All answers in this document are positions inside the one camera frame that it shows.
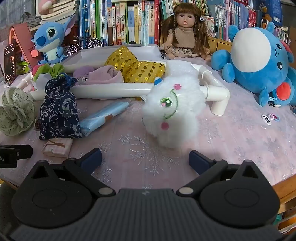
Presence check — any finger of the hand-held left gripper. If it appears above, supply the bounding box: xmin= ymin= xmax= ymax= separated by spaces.
xmin=0 ymin=145 xmax=33 ymax=161

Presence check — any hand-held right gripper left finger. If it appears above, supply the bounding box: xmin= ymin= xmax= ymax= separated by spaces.
xmin=31 ymin=148 xmax=116 ymax=197

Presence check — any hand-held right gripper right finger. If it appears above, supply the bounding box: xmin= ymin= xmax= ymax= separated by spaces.
xmin=176 ymin=150 xmax=262 ymax=197

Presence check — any pink tissue pack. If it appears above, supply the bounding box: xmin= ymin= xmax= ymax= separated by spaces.
xmin=42 ymin=138 xmax=73 ymax=158

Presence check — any light blue tissue packet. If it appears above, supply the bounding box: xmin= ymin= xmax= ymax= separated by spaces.
xmin=80 ymin=101 xmax=130 ymax=137

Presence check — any green floral cloth pouch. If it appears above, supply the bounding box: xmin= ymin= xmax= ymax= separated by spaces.
xmin=0 ymin=87 xmax=35 ymax=136

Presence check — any white fluffy plush toy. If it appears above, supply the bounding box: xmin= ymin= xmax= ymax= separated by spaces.
xmin=142 ymin=61 xmax=206 ymax=149

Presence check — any navy floral drawstring pouch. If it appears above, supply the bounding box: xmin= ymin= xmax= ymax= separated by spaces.
xmin=39 ymin=72 xmax=82 ymax=140

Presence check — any white pipe frame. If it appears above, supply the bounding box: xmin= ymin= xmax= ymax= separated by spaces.
xmin=16 ymin=59 xmax=230 ymax=116

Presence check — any pink cloth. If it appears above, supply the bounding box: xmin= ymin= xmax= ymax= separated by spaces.
xmin=32 ymin=65 xmax=44 ymax=78

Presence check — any lilac sock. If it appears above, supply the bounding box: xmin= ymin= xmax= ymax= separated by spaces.
xmin=87 ymin=65 xmax=124 ymax=84

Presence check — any green cloth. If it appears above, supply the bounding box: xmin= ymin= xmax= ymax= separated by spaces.
xmin=33 ymin=64 xmax=65 ymax=81

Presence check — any gold sequin pillow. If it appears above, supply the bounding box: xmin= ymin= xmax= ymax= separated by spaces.
xmin=105 ymin=46 xmax=139 ymax=75
xmin=124 ymin=61 xmax=166 ymax=83

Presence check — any white shallow tray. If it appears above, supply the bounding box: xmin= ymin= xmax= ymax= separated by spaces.
xmin=62 ymin=44 xmax=167 ymax=67

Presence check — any pink snowflake tablecloth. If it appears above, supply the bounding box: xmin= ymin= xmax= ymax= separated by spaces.
xmin=0 ymin=56 xmax=296 ymax=193

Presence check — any white paper sheet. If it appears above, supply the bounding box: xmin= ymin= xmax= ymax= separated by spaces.
xmin=33 ymin=73 xmax=52 ymax=90

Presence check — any small white tag charm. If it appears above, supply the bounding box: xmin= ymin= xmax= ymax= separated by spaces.
xmin=262 ymin=113 xmax=273 ymax=126

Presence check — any dark book cover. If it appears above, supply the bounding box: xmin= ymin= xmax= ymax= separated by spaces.
xmin=3 ymin=44 xmax=16 ymax=82

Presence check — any miniature black bicycle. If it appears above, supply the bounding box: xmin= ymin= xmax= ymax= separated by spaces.
xmin=63 ymin=35 xmax=103 ymax=57

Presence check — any pink toy house model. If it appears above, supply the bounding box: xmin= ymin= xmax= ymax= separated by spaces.
xmin=8 ymin=22 xmax=40 ymax=75

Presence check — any round blue plush toy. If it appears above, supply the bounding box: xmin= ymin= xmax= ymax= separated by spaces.
xmin=211 ymin=21 xmax=296 ymax=107

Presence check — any blue alien plush toy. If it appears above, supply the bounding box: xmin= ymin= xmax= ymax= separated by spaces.
xmin=31 ymin=14 xmax=78 ymax=65

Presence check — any long-haired baby doll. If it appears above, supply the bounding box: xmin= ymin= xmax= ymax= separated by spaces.
xmin=160 ymin=3 xmax=212 ymax=61

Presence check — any grey crumpled cloth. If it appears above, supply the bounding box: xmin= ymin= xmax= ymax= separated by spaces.
xmin=21 ymin=11 xmax=42 ymax=29

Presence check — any row of upright books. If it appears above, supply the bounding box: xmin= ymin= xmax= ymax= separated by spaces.
xmin=79 ymin=0 xmax=292 ymax=47

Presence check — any stack of worn books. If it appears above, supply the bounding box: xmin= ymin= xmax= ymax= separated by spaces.
xmin=40 ymin=0 xmax=80 ymax=25

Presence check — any pink plush toy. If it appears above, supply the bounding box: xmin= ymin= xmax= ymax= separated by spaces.
xmin=38 ymin=0 xmax=54 ymax=14

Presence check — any blue carton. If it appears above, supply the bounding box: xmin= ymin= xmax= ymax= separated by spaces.
xmin=261 ymin=0 xmax=284 ymax=26

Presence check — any wooden furniture frame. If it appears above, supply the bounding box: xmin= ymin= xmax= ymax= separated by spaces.
xmin=272 ymin=173 xmax=296 ymax=230

